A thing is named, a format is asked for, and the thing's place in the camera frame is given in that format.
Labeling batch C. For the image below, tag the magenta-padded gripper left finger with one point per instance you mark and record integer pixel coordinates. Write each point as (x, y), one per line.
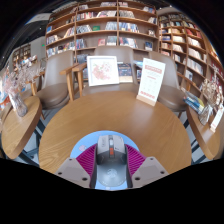
(85, 163)

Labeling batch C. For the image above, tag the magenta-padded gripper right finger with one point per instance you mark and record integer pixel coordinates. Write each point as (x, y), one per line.
(137, 163)

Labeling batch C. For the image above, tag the grey computer mouse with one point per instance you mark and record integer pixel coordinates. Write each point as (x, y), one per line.
(111, 163)

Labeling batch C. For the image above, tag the round light blue mouse pad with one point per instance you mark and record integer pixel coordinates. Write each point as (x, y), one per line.
(83, 141)

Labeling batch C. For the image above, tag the round wooden side table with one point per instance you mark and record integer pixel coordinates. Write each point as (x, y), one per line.
(206, 140)
(20, 133)

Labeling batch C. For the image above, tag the brown padded wooden armchair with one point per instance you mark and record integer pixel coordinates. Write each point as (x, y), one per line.
(100, 90)
(53, 95)
(173, 96)

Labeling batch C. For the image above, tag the white red sign, wooden base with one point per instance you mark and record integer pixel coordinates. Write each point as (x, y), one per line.
(151, 80)

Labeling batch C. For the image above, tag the glass vase with pink flowers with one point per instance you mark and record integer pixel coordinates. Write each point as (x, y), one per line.
(18, 105)

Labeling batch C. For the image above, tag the small white sign, wooden base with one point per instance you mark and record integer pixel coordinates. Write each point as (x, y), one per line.
(217, 118)

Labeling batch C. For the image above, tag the dark cover book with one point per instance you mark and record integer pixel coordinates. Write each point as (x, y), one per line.
(125, 71)

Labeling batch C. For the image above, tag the white framed red print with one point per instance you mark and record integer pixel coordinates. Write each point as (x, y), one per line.
(102, 70)

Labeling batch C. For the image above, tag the pale blue book stack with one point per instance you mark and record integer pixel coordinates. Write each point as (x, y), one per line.
(138, 64)

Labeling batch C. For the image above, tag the distant wooden bookshelf unit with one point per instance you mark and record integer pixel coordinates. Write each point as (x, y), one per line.
(21, 55)

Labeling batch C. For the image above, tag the wide wooden bookshelf unit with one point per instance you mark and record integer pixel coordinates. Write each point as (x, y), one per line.
(100, 30)

